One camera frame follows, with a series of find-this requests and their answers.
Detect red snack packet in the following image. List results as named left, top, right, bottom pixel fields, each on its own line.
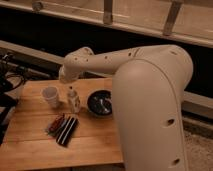
left=45, top=114, right=65, bottom=135

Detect black bowl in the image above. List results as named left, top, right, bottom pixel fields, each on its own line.
left=87, top=90, right=112, bottom=116

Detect metal window railing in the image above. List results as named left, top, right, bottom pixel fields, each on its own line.
left=0, top=0, right=213, bottom=48

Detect black striped chip bag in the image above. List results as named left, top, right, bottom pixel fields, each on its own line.
left=56, top=117, right=78, bottom=146

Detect black equipment with cables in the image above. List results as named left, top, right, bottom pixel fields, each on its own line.
left=0, top=54, right=25, bottom=145

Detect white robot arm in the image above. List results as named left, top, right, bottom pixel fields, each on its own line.
left=59, top=45, right=193, bottom=171

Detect wooden table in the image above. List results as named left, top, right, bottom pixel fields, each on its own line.
left=0, top=80, right=122, bottom=170

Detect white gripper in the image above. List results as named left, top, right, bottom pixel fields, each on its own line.
left=59, top=66, right=80, bottom=84

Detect clear plastic bottle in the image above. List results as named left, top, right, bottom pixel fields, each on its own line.
left=67, top=86, right=80, bottom=113

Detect translucent plastic cup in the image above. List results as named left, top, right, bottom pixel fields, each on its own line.
left=42, top=86, right=60, bottom=108

